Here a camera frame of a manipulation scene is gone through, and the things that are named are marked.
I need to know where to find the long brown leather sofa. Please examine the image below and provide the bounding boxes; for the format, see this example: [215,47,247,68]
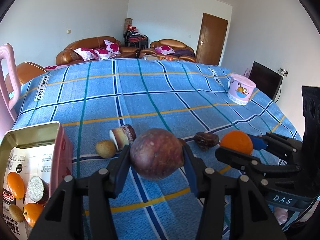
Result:
[55,36,140,65]

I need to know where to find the black television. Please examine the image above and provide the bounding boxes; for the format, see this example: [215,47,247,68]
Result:
[249,61,283,102]

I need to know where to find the printed paper leaflet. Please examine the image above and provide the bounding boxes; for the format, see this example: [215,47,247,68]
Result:
[0,145,57,240]

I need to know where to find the pink tin box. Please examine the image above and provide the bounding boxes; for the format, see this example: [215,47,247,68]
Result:
[0,121,74,240]

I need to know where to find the pink electric kettle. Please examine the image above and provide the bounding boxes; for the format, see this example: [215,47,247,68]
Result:
[0,43,22,120]

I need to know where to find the pink cartoon cup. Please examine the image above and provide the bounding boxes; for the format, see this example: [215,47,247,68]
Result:
[227,73,257,105]

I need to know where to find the purple blanket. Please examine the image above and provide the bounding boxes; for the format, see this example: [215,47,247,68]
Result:
[172,50,195,57]

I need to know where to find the brown wooden door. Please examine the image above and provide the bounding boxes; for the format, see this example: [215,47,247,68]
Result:
[196,13,229,65]

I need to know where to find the small yellowish longan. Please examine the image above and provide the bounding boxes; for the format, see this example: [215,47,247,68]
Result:
[96,140,117,158]

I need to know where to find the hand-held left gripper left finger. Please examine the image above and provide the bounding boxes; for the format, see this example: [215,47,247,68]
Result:
[29,146,132,240]

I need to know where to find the coffee table with snacks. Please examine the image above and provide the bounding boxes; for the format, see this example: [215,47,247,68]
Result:
[142,55,180,62]

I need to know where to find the stacked black chairs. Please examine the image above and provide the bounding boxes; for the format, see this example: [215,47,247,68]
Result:
[123,30,148,50]

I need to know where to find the small oval kumquat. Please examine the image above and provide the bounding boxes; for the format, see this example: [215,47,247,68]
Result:
[7,172,26,198]
[23,203,45,228]

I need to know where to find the person's right hand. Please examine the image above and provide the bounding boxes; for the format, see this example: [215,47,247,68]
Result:
[274,206,292,225]

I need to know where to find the blue plaid tablecloth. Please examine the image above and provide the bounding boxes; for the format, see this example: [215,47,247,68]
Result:
[10,58,304,240]

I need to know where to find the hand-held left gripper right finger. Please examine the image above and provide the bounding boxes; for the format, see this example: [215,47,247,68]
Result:
[182,145,288,240]

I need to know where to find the green kiwi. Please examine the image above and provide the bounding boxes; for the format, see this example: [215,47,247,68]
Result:
[7,204,25,223]

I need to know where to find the white pillow red flowers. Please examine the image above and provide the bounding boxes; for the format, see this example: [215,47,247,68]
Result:
[73,47,99,61]
[154,45,175,55]
[104,39,121,54]
[93,48,116,60]

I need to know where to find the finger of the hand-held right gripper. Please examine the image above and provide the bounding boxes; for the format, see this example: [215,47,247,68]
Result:
[249,131,303,159]
[215,147,300,185]

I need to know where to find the brown leather armchair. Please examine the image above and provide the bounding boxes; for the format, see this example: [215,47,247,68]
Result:
[5,62,47,93]
[140,39,196,62]

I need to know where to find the purple passion fruit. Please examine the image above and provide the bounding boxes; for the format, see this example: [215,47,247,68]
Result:
[129,128,185,181]

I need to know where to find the large round orange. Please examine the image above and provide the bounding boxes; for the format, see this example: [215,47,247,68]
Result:
[220,130,254,155]

